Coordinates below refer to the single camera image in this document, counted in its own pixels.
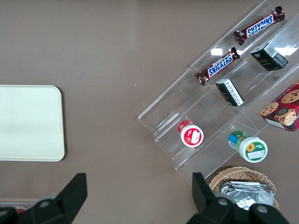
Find green-lidded small jar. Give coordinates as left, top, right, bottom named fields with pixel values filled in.
left=228, top=130, right=269, bottom=163

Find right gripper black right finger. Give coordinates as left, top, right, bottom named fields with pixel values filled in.
left=186, top=172, right=252, bottom=224

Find red chocolate chip cookie box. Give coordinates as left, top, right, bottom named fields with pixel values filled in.
left=260, top=80, right=299, bottom=133

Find clear acrylic stepped shelf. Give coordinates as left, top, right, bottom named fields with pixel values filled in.
left=137, top=0, right=299, bottom=187

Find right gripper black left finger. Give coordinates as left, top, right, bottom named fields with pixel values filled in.
left=16, top=173, right=88, bottom=224

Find Snickers chocolate bar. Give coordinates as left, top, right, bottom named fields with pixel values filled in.
left=195, top=47, right=241, bottom=86
left=234, top=6, right=286, bottom=46

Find clear acrylic bottle rack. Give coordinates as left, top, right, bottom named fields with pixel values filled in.
left=0, top=197, right=40, bottom=214

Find cream rectangular tray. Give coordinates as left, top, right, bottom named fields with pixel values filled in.
left=0, top=85, right=65, bottom=162

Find stacked aluminium foil containers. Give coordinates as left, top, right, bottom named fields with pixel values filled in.
left=218, top=181, right=276, bottom=210

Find light wicker basket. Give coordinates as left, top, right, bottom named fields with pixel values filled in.
left=208, top=166, right=280, bottom=210

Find red-lidded small jar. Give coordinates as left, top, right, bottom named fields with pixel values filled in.
left=177, top=120, right=204, bottom=148

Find small black carton box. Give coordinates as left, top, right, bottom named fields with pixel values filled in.
left=215, top=78, right=245, bottom=107
left=249, top=42, right=289, bottom=71

